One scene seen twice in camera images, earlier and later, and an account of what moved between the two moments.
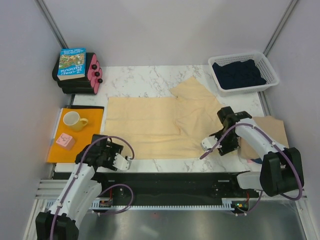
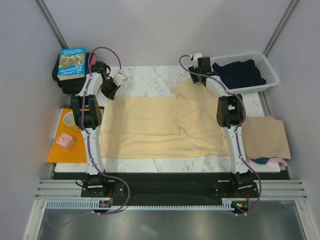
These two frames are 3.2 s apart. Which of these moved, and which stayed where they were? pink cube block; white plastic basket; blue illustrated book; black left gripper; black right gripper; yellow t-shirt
Moved: black right gripper; black left gripper
Stayed: blue illustrated book; pink cube block; yellow t-shirt; white plastic basket
